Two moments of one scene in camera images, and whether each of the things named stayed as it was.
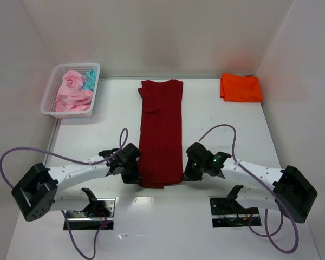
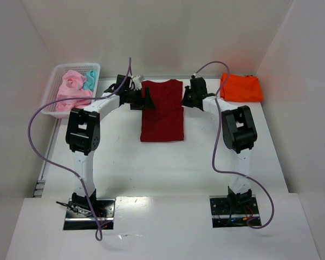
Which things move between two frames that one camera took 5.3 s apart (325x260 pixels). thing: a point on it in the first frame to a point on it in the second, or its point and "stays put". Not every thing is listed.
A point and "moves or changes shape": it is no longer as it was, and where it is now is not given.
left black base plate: [96, 214] stays put
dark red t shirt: [161, 132] moves or changes shape
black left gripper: [130, 176] to [143, 98]
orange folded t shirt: [239, 88] stays put
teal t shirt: [90, 76] stays put
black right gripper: [190, 173] to [189, 96]
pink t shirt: [71, 97] stays put
